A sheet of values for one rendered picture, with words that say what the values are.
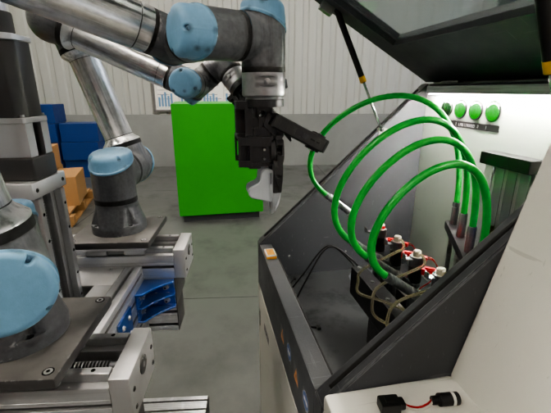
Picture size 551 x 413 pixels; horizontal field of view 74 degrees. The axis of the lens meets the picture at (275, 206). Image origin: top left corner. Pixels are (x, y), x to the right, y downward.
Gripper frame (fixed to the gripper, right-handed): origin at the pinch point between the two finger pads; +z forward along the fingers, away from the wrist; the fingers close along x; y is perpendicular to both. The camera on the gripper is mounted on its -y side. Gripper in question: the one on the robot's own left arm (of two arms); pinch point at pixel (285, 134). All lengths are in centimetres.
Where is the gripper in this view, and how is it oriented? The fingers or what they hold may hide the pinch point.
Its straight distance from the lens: 102.6
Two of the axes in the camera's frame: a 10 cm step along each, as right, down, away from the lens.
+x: -4.1, 0.6, -9.1
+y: -7.2, 5.9, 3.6
